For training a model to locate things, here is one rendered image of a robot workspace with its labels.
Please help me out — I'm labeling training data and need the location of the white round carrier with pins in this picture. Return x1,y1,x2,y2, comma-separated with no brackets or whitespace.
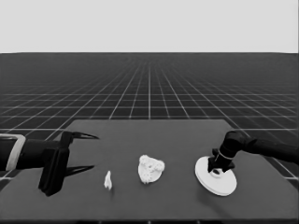
137,155,165,185

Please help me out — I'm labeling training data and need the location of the large thick white disc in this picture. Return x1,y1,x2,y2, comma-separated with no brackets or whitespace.
194,155,238,197

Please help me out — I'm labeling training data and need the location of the small white T-shaped piece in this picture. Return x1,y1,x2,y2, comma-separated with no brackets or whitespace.
103,170,113,191

